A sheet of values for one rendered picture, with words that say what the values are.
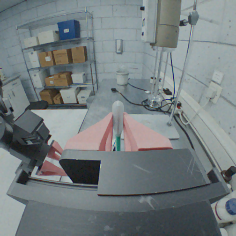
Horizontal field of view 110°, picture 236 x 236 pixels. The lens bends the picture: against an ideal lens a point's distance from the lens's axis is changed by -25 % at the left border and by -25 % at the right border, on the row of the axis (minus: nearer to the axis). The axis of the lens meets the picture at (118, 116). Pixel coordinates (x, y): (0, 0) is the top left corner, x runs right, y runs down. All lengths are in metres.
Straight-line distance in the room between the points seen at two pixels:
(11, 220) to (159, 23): 0.81
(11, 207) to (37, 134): 0.37
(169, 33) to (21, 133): 0.47
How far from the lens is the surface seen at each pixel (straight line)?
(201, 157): 0.59
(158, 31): 0.44
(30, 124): 0.23
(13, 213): 0.53
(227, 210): 0.40
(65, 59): 2.37
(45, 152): 0.28
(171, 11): 0.45
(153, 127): 0.61
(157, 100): 0.51
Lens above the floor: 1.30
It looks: 36 degrees down
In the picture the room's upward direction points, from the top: 1 degrees counter-clockwise
